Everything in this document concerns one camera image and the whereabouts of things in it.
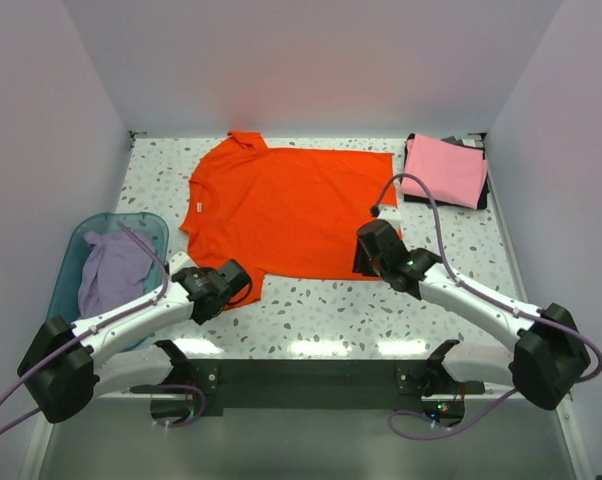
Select orange t shirt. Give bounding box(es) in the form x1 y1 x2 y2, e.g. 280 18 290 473
180 131 397 307

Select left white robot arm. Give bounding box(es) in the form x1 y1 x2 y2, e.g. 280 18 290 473
17 253 252 424

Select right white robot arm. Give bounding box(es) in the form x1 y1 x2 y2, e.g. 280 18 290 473
354 219 591 410

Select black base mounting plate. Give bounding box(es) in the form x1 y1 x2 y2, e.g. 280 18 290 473
148 357 487 421

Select lavender t shirt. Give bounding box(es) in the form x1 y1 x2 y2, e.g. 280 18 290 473
77 231 153 318

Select pink folded t shirt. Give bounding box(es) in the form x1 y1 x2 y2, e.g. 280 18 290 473
399 132 488 210

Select black folded t shirt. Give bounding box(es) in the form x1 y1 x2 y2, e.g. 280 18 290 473
398 133 492 211

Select teal plastic basket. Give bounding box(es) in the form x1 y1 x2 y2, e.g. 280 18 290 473
47 212 169 325

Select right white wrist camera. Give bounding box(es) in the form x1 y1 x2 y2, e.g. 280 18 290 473
376 204 402 232

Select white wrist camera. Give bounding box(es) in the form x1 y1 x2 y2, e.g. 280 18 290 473
167 251 196 277
376 204 402 232

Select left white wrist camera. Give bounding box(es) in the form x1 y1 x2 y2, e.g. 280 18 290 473
167 251 196 277

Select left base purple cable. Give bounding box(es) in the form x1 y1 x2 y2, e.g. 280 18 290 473
140 382 210 429

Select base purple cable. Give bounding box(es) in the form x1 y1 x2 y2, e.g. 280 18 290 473
388 387 520 441
140 382 210 429

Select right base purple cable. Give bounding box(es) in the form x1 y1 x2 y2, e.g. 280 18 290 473
388 387 520 441

